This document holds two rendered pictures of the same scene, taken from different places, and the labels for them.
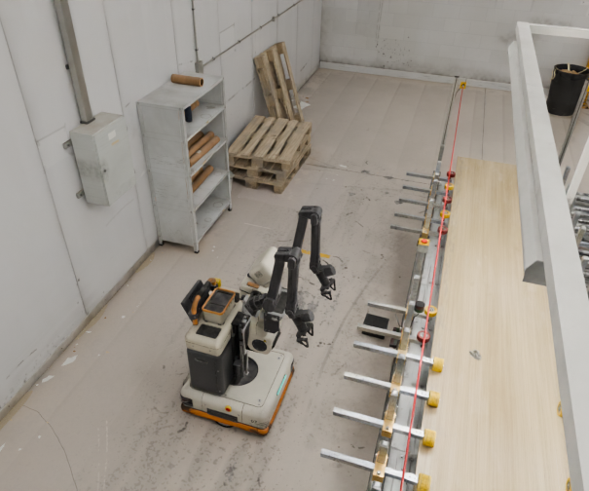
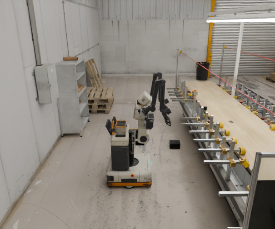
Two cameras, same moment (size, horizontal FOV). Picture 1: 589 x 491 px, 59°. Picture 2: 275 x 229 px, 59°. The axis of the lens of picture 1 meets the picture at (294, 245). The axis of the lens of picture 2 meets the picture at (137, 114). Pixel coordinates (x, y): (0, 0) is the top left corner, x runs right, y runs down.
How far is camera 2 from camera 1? 1.67 m
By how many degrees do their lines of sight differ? 21
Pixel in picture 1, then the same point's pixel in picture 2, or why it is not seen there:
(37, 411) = (30, 203)
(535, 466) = (274, 141)
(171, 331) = (85, 163)
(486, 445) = (253, 140)
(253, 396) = (142, 168)
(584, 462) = not seen: outside the picture
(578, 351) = not seen: outside the picture
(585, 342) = not seen: outside the picture
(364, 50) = (120, 67)
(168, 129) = (68, 75)
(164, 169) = (65, 95)
